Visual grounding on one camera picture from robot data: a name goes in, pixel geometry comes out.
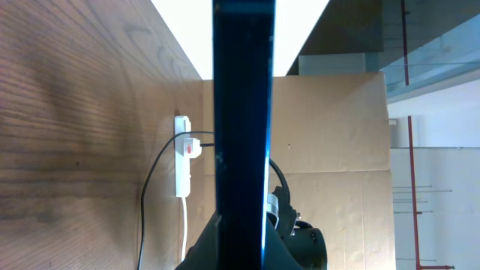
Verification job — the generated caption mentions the white power strip cord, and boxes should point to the white power strip cord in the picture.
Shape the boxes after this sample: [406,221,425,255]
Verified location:
[180,196,188,263]

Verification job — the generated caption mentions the black USB charging cable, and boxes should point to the black USB charging cable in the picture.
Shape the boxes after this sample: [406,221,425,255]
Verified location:
[136,130,216,270]

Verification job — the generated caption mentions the red metal stand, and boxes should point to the red metal stand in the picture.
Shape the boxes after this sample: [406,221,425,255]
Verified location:
[400,0,455,270]

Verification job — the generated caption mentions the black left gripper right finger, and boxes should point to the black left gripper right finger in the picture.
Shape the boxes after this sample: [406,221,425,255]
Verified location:
[265,220,302,270]

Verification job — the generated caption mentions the white power strip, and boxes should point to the white power strip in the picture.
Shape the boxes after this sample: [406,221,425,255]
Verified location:
[174,115,192,198]

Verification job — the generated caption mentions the black right camera cable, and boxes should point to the black right camera cable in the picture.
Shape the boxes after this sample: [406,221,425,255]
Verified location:
[268,157,292,211]

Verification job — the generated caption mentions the brown cardboard panel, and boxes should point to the brown cardboard panel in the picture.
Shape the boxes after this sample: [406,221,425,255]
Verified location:
[202,71,398,270]

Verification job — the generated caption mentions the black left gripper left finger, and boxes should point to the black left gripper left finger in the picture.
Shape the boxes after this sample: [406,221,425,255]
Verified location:
[175,211,219,270]

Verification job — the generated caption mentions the blue Galaxy smartphone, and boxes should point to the blue Galaxy smartphone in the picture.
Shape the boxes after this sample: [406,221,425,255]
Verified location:
[213,0,275,269]

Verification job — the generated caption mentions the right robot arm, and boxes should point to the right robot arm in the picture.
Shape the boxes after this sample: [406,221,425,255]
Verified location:
[267,186,328,270]

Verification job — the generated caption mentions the white USB charger plug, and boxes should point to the white USB charger plug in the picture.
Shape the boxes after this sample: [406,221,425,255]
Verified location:
[183,137,203,159]

